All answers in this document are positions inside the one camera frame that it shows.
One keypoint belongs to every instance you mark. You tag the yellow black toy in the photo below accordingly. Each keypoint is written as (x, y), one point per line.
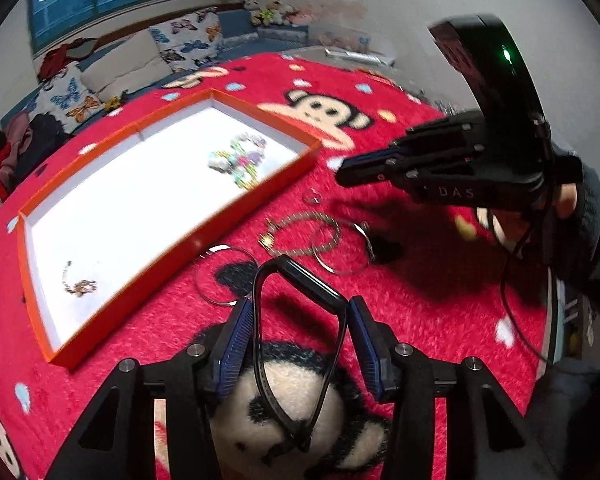
(115, 102)

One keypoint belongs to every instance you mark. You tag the orange cardboard tray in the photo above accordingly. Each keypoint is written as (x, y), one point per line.
(130, 185)

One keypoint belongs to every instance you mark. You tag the white power strip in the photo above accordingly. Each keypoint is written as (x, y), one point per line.
(355, 55)

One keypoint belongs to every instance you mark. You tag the black watch band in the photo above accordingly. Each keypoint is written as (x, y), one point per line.
(300, 272)

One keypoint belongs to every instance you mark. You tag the butterfly print pillow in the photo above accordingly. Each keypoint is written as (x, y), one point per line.
(72, 97)
(190, 37)

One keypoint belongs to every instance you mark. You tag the silver bangle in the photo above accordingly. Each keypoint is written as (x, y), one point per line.
(337, 272)
(207, 296)

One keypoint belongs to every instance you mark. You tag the red monkey print blanket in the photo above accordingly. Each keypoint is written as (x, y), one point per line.
(405, 300)

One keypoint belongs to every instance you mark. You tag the plush toys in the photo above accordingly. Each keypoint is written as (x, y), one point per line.
(275, 12)

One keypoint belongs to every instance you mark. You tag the blue sofa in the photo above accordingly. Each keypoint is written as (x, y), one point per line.
(240, 22)

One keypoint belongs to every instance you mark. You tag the person's right hand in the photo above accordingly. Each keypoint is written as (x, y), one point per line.
(566, 200)

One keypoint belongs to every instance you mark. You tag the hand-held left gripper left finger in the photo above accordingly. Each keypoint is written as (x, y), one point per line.
(235, 345)

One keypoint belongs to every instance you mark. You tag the pile of clothes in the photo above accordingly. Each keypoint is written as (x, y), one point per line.
(25, 150)

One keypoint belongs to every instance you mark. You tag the red garment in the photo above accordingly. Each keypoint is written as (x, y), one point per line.
(62, 57)

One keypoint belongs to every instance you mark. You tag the white cushion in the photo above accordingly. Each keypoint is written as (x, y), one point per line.
(125, 65)

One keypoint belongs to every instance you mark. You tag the person's right forearm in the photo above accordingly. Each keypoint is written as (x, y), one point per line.
(595, 240)

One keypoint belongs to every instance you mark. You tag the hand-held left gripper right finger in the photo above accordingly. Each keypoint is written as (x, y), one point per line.
(367, 350)

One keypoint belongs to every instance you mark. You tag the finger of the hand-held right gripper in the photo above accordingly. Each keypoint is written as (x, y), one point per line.
(440, 135)
(365, 172)

